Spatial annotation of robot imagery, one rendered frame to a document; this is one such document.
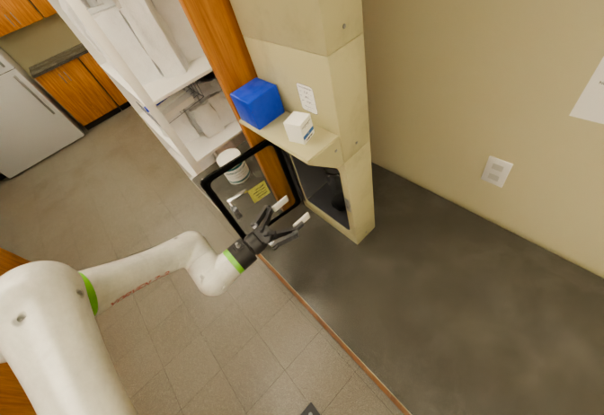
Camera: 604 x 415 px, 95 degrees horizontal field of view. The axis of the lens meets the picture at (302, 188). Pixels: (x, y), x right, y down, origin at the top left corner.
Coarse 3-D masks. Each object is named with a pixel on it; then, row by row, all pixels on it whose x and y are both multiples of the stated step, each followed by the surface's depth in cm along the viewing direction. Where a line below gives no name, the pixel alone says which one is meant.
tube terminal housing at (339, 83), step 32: (256, 64) 78; (288, 64) 66; (320, 64) 58; (352, 64) 60; (288, 96) 76; (320, 96) 65; (352, 96) 66; (352, 128) 72; (352, 160) 79; (352, 192) 88; (352, 224) 101
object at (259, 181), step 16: (256, 160) 98; (272, 160) 102; (208, 176) 90; (224, 176) 94; (240, 176) 98; (256, 176) 102; (272, 176) 106; (224, 192) 97; (240, 192) 102; (256, 192) 106; (272, 192) 111; (288, 192) 117; (240, 208) 106; (256, 208) 111; (240, 224) 111
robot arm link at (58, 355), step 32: (0, 288) 40; (32, 288) 41; (64, 288) 44; (0, 320) 39; (32, 320) 40; (64, 320) 42; (32, 352) 39; (64, 352) 41; (96, 352) 44; (32, 384) 39; (64, 384) 40; (96, 384) 42
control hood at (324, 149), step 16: (288, 112) 81; (256, 128) 80; (272, 128) 78; (320, 128) 73; (288, 144) 72; (320, 144) 69; (336, 144) 70; (304, 160) 67; (320, 160) 69; (336, 160) 74
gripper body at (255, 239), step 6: (258, 228) 96; (264, 228) 95; (270, 228) 95; (252, 234) 91; (258, 234) 94; (246, 240) 90; (252, 240) 90; (258, 240) 90; (264, 240) 92; (270, 240) 92; (252, 246) 89; (258, 246) 90; (264, 246) 92; (258, 252) 91
